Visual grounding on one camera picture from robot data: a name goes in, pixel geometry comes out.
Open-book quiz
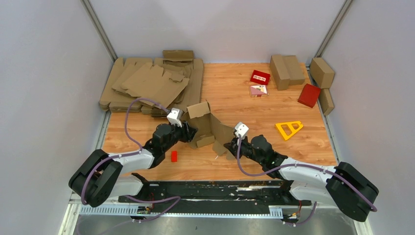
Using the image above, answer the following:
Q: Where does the folded cardboard box left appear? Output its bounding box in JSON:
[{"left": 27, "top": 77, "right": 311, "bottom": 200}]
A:
[{"left": 270, "top": 54, "right": 290, "bottom": 91}]

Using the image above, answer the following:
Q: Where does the red box with white labels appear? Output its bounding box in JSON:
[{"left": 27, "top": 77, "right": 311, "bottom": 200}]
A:
[{"left": 250, "top": 70, "right": 271, "bottom": 85}]

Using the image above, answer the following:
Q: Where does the stack of flat cardboard blanks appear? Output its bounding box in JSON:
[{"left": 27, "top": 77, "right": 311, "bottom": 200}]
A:
[{"left": 99, "top": 50, "right": 204, "bottom": 117}]

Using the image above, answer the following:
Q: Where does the pink white picture card box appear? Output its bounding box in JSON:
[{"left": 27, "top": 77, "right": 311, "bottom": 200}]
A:
[{"left": 249, "top": 85, "right": 268, "bottom": 97}]

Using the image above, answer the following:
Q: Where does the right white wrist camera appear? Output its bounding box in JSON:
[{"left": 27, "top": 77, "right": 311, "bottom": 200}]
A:
[{"left": 234, "top": 122, "right": 249, "bottom": 140}]

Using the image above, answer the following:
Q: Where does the white slotted cable duct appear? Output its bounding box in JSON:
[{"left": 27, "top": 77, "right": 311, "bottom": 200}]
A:
[{"left": 79, "top": 205, "right": 284, "bottom": 218}]

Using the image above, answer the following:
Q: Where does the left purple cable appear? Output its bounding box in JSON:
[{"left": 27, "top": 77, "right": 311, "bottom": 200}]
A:
[{"left": 80, "top": 97, "right": 182, "bottom": 224}]

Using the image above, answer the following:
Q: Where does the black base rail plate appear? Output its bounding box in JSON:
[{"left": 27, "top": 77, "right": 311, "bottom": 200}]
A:
[{"left": 135, "top": 180, "right": 312, "bottom": 214}]

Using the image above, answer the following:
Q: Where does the yellow plastic triangle frame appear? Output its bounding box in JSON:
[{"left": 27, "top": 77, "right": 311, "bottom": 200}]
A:
[{"left": 275, "top": 121, "right": 303, "bottom": 141}]

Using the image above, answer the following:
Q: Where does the purple cable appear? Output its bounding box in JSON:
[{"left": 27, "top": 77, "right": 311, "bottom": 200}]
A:
[
  {"left": 236, "top": 138, "right": 378, "bottom": 227},
  {"left": 80, "top": 97, "right": 182, "bottom": 224}
]

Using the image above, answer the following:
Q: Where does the brown cardboard box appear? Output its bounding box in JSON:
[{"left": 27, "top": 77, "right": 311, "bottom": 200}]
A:
[{"left": 182, "top": 101, "right": 235, "bottom": 160}]

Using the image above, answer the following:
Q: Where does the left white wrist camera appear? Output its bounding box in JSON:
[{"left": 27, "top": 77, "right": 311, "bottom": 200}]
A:
[{"left": 166, "top": 108, "right": 183, "bottom": 127}]

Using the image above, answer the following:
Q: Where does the dark red box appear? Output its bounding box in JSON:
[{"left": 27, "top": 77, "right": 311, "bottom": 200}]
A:
[{"left": 298, "top": 84, "right": 321, "bottom": 108}]

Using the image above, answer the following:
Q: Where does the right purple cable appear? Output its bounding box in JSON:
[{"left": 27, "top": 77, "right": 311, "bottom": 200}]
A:
[{"left": 236, "top": 138, "right": 378, "bottom": 227}]

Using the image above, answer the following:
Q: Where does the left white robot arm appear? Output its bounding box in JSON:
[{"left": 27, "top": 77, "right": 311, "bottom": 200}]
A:
[{"left": 69, "top": 121, "right": 198, "bottom": 208}]

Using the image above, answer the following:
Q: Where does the folded cardboard box corner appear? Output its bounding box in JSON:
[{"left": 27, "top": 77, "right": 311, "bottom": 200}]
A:
[{"left": 309, "top": 57, "right": 335, "bottom": 89}]

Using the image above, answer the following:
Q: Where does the small red block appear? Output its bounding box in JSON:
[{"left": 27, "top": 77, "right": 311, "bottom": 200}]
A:
[{"left": 171, "top": 151, "right": 178, "bottom": 163}]

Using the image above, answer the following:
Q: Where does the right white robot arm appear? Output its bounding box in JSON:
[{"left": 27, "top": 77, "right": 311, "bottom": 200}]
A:
[{"left": 224, "top": 135, "right": 379, "bottom": 222}]

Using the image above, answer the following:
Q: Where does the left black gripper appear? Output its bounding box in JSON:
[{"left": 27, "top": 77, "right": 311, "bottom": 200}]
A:
[{"left": 163, "top": 120, "right": 199, "bottom": 153}]

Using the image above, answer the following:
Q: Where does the folded cardboard box lower right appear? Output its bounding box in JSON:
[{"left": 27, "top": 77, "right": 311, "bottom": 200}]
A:
[{"left": 319, "top": 89, "right": 335, "bottom": 116}]

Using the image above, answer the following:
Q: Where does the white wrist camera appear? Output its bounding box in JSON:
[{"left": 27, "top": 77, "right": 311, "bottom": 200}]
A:
[
  {"left": 166, "top": 108, "right": 183, "bottom": 127},
  {"left": 234, "top": 122, "right": 249, "bottom": 140}
]

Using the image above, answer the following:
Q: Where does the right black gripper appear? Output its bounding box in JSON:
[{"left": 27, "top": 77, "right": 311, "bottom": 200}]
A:
[{"left": 224, "top": 135, "right": 264, "bottom": 166}]

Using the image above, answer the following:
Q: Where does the folded cardboard box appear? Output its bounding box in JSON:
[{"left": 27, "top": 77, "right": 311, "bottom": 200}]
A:
[
  {"left": 270, "top": 54, "right": 290, "bottom": 91},
  {"left": 319, "top": 89, "right": 335, "bottom": 116}
]

